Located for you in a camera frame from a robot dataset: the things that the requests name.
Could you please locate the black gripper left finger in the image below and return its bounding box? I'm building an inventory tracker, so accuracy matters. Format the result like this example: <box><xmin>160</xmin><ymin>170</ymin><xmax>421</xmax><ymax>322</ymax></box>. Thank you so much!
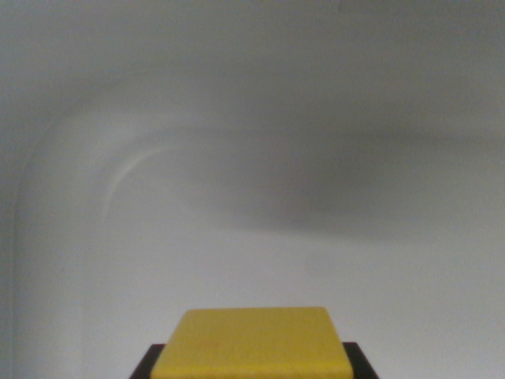
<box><xmin>131</xmin><ymin>343</ymin><xmax>167</xmax><ymax>379</ymax></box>

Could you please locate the yellow wooden cube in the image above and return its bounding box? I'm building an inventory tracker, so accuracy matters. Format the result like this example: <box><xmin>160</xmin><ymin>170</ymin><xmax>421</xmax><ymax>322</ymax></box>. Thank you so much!
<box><xmin>150</xmin><ymin>306</ymin><xmax>355</xmax><ymax>379</ymax></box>

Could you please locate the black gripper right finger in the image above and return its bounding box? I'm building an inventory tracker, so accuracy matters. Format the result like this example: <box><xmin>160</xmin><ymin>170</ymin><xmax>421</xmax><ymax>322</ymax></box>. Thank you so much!
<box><xmin>341</xmin><ymin>341</ymin><xmax>380</xmax><ymax>379</ymax></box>

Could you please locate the white plastic bin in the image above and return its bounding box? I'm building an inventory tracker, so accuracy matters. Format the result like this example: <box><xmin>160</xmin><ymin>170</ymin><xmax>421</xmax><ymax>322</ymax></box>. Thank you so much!
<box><xmin>0</xmin><ymin>0</ymin><xmax>505</xmax><ymax>379</ymax></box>

